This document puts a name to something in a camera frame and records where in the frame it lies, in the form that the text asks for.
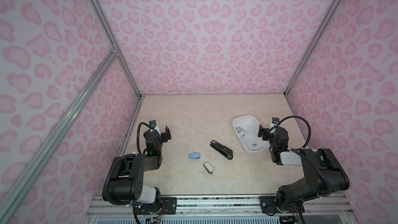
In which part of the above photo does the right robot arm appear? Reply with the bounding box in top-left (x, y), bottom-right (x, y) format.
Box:
top-left (258, 125), bottom-right (350, 216)

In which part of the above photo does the mounting plate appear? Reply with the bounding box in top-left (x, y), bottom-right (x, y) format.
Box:
top-left (137, 197), bottom-right (177, 215)
top-left (259, 196), bottom-right (277, 216)

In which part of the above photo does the right mounting plate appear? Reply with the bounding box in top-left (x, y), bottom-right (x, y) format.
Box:
top-left (259, 196), bottom-right (277, 216)

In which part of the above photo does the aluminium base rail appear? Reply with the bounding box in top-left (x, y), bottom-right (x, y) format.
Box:
top-left (84, 194), bottom-right (358, 224)

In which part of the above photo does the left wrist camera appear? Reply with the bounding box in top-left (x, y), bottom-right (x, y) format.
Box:
top-left (149, 120), bottom-right (161, 134)

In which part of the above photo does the white plastic bin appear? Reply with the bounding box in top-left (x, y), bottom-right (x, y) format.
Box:
top-left (232, 115), bottom-right (269, 155)

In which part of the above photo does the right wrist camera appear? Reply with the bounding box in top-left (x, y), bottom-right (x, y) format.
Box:
top-left (269, 117), bottom-right (280, 129)

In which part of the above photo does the left mounting plate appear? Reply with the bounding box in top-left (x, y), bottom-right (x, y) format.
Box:
top-left (137, 197), bottom-right (177, 215)

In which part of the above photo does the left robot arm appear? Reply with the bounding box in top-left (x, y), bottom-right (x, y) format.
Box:
top-left (102, 127), bottom-right (172, 214)

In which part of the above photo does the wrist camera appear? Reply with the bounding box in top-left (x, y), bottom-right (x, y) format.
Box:
top-left (269, 117), bottom-right (280, 129)
top-left (149, 120), bottom-right (161, 134)

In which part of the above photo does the black stapler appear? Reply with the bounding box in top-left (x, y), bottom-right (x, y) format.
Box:
top-left (210, 140), bottom-right (233, 160)

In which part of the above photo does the blue mini stapler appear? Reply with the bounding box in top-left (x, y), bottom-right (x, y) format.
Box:
top-left (189, 152), bottom-right (201, 160)

